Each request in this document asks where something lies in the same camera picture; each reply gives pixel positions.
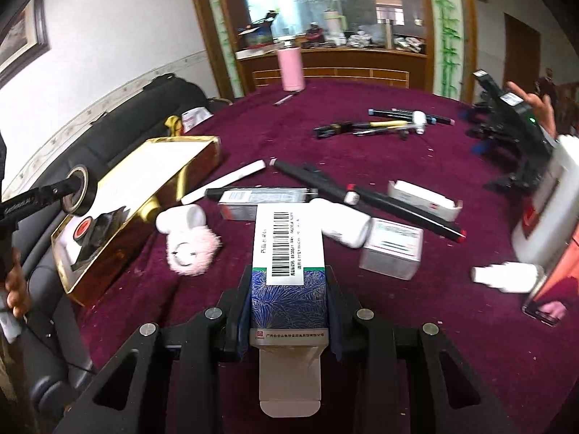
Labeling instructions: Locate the small white jar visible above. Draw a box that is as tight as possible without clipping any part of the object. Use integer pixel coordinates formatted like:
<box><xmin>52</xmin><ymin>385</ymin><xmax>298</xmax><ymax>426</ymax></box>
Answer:
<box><xmin>156</xmin><ymin>203</ymin><xmax>205</xmax><ymax>236</ymax></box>

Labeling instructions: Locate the silver medicine box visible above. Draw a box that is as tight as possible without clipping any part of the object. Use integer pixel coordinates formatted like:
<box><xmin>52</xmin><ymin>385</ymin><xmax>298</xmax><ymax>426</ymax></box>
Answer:
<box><xmin>217</xmin><ymin>187</ymin><xmax>317</xmax><ymax>222</ymax></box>

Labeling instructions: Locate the black marker with red ends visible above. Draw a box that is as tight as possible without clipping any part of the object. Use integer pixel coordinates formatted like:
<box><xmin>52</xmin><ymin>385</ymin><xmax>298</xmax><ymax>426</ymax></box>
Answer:
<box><xmin>346</xmin><ymin>184</ymin><xmax>468</xmax><ymax>241</ymax></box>

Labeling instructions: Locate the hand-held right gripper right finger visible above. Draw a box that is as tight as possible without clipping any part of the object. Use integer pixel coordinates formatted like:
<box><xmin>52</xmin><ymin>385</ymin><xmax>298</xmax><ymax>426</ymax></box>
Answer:
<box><xmin>323</xmin><ymin>266</ymin><xmax>528</xmax><ymax>434</ymax></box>

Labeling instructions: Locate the plain black marker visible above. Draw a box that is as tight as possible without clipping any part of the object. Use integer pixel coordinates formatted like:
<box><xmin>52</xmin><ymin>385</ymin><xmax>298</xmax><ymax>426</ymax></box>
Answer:
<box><xmin>270</xmin><ymin>158</ymin><xmax>360</xmax><ymax>205</ymax></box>

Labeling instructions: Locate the small white medicine box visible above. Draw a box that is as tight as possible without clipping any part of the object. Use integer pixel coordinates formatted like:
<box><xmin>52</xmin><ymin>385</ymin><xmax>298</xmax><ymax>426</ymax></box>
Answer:
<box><xmin>359</xmin><ymin>218</ymin><xmax>424</xmax><ymax>281</ymax></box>

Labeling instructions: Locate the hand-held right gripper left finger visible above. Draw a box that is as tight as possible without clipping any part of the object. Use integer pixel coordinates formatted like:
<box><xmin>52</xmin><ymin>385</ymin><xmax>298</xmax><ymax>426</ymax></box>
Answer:
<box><xmin>52</xmin><ymin>266</ymin><xmax>254</xmax><ymax>434</ymax></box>

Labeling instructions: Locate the dark mascara tube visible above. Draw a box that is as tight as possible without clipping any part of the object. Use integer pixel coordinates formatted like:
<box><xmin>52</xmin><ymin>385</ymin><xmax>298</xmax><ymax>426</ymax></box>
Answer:
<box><xmin>353</xmin><ymin>127</ymin><xmax>408</xmax><ymax>139</ymax></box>

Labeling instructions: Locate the blue white medicine box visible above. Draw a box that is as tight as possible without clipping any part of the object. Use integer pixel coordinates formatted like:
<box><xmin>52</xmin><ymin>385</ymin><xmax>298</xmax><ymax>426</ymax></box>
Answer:
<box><xmin>248</xmin><ymin>203</ymin><xmax>330</xmax><ymax>419</ymax></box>

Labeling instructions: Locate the white snack bag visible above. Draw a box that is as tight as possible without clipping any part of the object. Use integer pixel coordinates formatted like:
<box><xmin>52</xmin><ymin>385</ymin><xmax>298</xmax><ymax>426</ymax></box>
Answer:
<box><xmin>181</xmin><ymin>107</ymin><xmax>213</xmax><ymax>129</ymax></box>

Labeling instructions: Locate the gold gift box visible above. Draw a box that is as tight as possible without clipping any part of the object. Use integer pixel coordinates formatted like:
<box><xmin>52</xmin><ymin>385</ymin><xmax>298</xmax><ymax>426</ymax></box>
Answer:
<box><xmin>51</xmin><ymin>136</ymin><xmax>222</xmax><ymax>309</ymax></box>

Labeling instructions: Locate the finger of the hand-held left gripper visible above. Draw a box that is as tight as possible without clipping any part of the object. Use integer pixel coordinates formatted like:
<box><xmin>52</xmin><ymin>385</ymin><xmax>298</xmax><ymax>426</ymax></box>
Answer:
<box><xmin>0</xmin><ymin>176</ymin><xmax>82</xmax><ymax>231</ymax></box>

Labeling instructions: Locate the large white bottle red label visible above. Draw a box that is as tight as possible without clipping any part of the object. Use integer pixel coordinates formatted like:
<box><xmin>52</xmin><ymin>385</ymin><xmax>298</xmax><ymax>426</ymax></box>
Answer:
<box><xmin>511</xmin><ymin>135</ymin><xmax>579</xmax><ymax>272</ymax></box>

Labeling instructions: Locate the pink fluffy pompom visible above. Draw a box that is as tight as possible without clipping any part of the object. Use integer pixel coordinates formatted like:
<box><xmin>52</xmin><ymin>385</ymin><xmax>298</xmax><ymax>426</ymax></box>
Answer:
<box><xmin>166</xmin><ymin>228</ymin><xmax>223</xmax><ymax>277</ymax></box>

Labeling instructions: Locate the smartphone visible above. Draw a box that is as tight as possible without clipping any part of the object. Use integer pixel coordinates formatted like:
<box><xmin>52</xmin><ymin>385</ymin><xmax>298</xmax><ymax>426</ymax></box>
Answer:
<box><xmin>522</xmin><ymin>262</ymin><xmax>579</xmax><ymax>327</ymax></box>

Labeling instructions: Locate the black tape roll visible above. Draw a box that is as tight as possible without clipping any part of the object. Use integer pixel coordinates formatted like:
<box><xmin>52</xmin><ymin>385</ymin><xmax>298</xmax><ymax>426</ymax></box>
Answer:
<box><xmin>61</xmin><ymin>165</ymin><xmax>101</xmax><ymax>217</ymax></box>

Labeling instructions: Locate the white red medicine box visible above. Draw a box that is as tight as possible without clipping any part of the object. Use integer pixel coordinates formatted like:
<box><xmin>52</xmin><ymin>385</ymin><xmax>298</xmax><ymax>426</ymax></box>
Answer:
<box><xmin>388</xmin><ymin>180</ymin><xmax>463</xmax><ymax>223</ymax></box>

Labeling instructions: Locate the wooden door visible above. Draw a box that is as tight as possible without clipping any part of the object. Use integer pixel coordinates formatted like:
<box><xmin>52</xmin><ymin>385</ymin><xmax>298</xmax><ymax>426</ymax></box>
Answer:
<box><xmin>502</xmin><ymin>13</ymin><xmax>541</xmax><ymax>95</ymax></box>

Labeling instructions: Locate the white marker pen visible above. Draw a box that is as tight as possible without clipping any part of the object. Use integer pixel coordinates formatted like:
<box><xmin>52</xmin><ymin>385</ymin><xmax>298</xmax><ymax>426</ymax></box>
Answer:
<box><xmin>181</xmin><ymin>159</ymin><xmax>267</xmax><ymax>205</ymax></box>

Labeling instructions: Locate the white pill bottle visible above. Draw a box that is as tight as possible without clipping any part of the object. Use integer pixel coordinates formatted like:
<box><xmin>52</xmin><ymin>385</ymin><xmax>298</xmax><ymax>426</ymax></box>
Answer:
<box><xmin>310</xmin><ymin>198</ymin><xmax>372</xmax><ymax>249</ymax></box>

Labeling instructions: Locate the framed wall picture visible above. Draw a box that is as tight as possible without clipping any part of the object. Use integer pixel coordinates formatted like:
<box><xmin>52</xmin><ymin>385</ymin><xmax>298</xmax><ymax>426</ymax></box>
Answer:
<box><xmin>0</xmin><ymin>0</ymin><xmax>50</xmax><ymax>86</ymax></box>

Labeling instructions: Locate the white tumbler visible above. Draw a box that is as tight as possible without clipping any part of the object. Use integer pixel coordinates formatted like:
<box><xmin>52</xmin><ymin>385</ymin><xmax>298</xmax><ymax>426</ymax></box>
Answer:
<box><xmin>323</xmin><ymin>0</ymin><xmax>347</xmax><ymax>46</ymax></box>

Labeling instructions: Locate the white spray bottle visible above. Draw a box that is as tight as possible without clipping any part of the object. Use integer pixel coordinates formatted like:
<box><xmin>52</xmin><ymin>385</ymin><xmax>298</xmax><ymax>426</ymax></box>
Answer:
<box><xmin>471</xmin><ymin>263</ymin><xmax>546</xmax><ymax>294</ymax></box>

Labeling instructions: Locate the wooden glass display cabinet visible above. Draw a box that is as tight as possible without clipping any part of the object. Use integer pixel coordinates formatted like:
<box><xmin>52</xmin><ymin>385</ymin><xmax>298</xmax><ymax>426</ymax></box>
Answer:
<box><xmin>185</xmin><ymin>0</ymin><xmax>478</xmax><ymax>100</ymax></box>

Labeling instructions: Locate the person's left hand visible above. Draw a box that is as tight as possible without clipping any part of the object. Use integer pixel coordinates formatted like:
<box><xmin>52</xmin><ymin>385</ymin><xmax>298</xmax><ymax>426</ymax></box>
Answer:
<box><xmin>4</xmin><ymin>250</ymin><xmax>31</xmax><ymax>321</ymax></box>

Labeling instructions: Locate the pink water bottle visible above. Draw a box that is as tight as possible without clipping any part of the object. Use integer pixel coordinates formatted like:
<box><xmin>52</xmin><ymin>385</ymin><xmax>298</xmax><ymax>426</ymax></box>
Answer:
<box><xmin>277</xmin><ymin>38</ymin><xmax>307</xmax><ymax>92</ymax></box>

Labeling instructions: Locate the pink capped black marker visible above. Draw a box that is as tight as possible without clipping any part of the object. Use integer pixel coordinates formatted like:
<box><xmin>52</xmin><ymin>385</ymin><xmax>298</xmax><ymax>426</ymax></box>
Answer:
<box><xmin>391</xmin><ymin>108</ymin><xmax>454</xmax><ymax>125</ymax></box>

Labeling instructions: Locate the small fish tank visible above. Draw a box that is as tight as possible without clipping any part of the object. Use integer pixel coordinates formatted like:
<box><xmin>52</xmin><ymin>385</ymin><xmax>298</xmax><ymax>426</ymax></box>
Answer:
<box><xmin>235</xmin><ymin>25</ymin><xmax>276</xmax><ymax>50</ymax></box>

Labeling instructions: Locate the black leather sofa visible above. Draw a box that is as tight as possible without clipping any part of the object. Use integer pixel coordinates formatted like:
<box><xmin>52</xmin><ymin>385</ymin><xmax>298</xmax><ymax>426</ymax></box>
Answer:
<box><xmin>0</xmin><ymin>72</ymin><xmax>231</xmax><ymax>417</ymax></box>

